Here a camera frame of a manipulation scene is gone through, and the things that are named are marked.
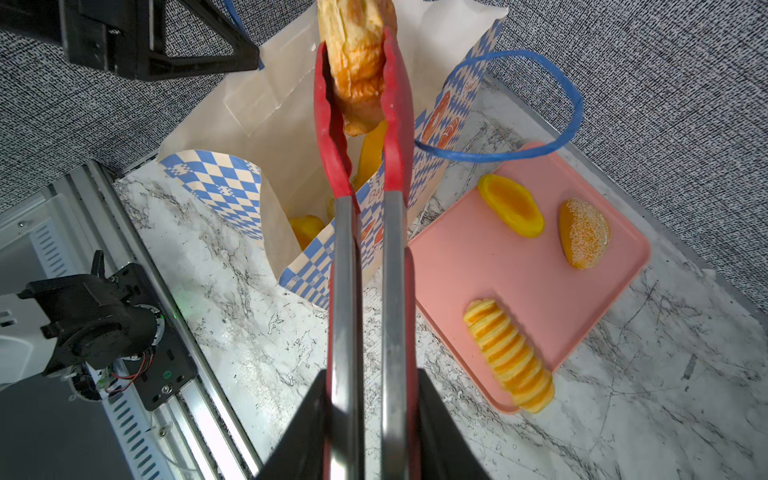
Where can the orange oval bread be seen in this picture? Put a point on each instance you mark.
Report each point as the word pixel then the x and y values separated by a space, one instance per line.
pixel 513 204

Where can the blue checkered paper bag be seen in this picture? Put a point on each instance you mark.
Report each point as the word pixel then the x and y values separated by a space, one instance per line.
pixel 249 152

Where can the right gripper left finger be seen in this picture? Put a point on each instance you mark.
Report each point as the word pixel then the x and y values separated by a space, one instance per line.
pixel 300 454

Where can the ridged yellow bread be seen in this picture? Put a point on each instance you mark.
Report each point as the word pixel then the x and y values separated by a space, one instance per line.
pixel 513 360

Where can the aluminium front rail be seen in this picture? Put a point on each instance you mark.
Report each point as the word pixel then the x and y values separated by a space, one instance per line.
pixel 55 233

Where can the small round golden bun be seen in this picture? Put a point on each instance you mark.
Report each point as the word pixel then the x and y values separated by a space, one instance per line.
pixel 306 228

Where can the triangular brown bread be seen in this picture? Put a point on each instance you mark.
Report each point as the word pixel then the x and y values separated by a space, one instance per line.
pixel 353 32

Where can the red kitchen tongs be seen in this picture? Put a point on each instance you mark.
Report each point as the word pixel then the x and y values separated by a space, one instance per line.
pixel 354 237

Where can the pale bread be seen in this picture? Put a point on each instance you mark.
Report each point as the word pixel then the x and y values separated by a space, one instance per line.
pixel 584 233

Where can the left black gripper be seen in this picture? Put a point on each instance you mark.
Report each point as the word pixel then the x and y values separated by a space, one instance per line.
pixel 128 38

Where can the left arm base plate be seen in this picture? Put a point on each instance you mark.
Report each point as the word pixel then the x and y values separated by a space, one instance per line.
pixel 137 346

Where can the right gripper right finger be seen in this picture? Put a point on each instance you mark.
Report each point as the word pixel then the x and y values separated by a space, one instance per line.
pixel 444 453

